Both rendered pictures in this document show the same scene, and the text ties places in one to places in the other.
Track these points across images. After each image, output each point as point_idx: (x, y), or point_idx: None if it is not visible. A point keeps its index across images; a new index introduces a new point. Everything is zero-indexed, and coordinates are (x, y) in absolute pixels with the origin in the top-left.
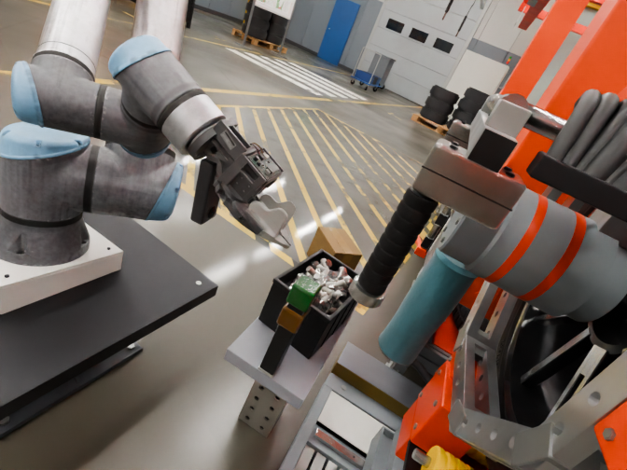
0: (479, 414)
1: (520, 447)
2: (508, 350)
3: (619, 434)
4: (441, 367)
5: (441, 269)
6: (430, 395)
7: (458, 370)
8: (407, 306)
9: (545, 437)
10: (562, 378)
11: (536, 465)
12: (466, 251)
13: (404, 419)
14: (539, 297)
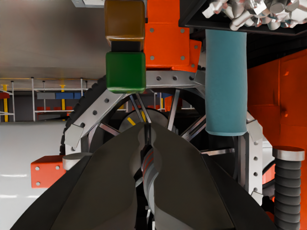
0: (114, 101)
1: (75, 130)
2: (198, 90)
3: (56, 169)
4: (186, 60)
5: (213, 125)
6: (167, 47)
7: (169, 77)
8: (220, 73)
9: (71, 143)
10: (187, 95)
11: (65, 135)
12: (149, 176)
13: (177, 4)
14: (146, 158)
